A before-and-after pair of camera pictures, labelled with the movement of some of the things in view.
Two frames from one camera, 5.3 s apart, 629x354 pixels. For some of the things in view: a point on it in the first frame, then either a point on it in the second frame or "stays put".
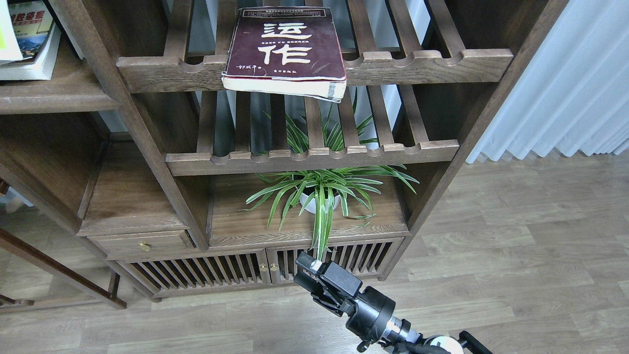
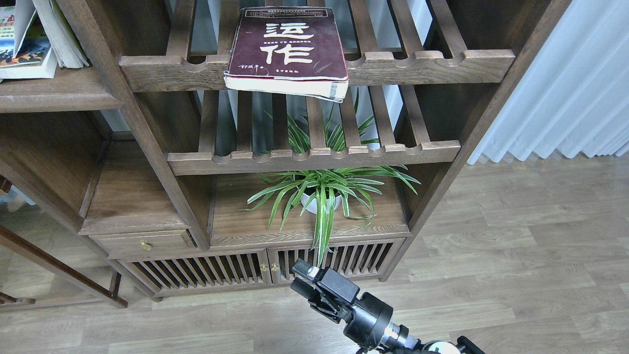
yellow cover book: x=9 y=50 to x=68 y=50
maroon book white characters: x=291 y=51 stays put
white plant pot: x=311 y=206 stays put
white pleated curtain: x=573 y=94 stays put
